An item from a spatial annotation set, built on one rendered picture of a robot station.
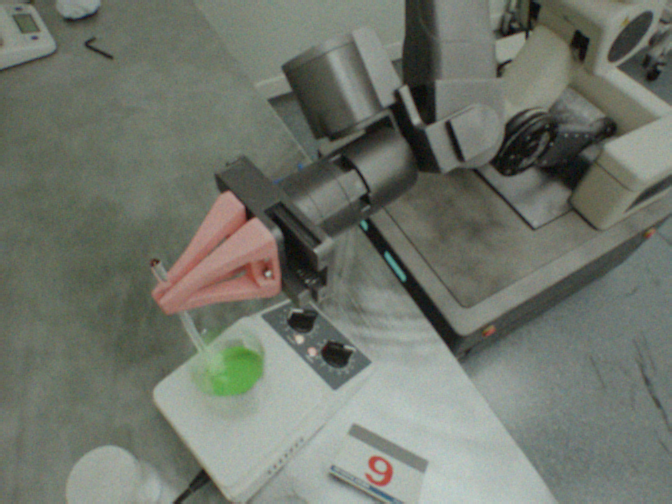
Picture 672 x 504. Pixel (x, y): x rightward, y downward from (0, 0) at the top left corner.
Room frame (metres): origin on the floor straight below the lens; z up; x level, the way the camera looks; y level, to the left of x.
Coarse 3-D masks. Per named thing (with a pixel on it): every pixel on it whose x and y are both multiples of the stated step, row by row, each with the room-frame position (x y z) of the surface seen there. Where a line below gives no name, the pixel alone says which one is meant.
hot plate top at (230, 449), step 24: (264, 336) 0.18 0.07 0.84; (288, 360) 0.15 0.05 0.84; (168, 384) 0.12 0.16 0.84; (288, 384) 0.13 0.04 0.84; (312, 384) 0.13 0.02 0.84; (168, 408) 0.10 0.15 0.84; (192, 408) 0.10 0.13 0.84; (264, 408) 0.11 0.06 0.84; (288, 408) 0.11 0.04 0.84; (312, 408) 0.11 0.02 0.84; (192, 432) 0.08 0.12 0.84; (216, 432) 0.08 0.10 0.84; (240, 432) 0.08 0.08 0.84; (264, 432) 0.09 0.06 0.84; (288, 432) 0.09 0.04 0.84; (216, 456) 0.06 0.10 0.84; (240, 456) 0.06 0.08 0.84; (264, 456) 0.07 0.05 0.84; (216, 480) 0.04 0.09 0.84; (240, 480) 0.04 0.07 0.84
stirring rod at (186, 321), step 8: (152, 264) 0.12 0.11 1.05; (160, 264) 0.13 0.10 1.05; (160, 272) 0.12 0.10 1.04; (160, 280) 0.12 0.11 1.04; (168, 280) 0.13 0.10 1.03; (168, 288) 0.12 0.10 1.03; (184, 312) 0.12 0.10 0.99; (184, 320) 0.12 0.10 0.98; (192, 328) 0.12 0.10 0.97; (192, 336) 0.12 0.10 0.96; (200, 344) 0.12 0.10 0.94; (200, 352) 0.12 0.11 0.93; (208, 352) 0.13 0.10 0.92; (208, 360) 0.12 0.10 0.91; (216, 368) 0.13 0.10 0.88; (216, 376) 0.12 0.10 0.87
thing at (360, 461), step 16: (352, 448) 0.09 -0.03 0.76; (336, 464) 0.07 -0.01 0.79; (352, 464) 0.07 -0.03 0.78; (368, 464) 0.08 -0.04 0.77; (384, 464) 0.08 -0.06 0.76; (368, 480) 0.06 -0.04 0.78; (384, 480) 0.06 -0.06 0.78; (400, 480) 0.06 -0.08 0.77; (416, 480) 0.07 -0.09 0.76; (400, 496) 0.05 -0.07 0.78; (416, 496) 0.05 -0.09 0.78
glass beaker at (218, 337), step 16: (208, 336) 0.14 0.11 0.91; (224, 336) 0.15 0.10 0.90; (240, 336) 0.15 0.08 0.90; (256, 336) 0.14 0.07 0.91; (192, 352) 0.13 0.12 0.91; (256, 352) 0.15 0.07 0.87; (192, 368) 0.11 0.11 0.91; (192, 384) 0.10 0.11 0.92; (256, 384) 0.10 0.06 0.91; (272, 384) 0.13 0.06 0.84; (208, 400) 0.10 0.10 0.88; (224, 400) 0.09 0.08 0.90; (240, 400) 0.10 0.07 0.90; (256, 400) 0.10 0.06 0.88; (224, 416) 0.09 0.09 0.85; (240, 416) 0.09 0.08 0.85
